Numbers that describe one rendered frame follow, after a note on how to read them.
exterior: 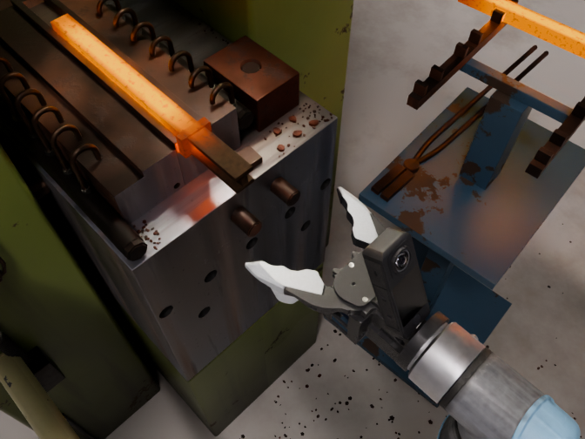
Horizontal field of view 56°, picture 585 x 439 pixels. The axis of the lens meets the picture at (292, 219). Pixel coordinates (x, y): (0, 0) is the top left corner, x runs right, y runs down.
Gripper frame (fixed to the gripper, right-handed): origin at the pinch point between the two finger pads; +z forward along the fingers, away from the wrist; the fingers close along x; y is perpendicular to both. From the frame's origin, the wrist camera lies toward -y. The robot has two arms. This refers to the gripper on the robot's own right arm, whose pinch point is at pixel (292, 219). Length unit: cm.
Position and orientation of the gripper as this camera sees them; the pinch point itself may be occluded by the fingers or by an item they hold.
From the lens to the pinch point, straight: 63.2
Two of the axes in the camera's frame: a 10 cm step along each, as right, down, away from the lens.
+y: 0.0, 5.6, 8.3
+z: -7.0, -5.9, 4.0
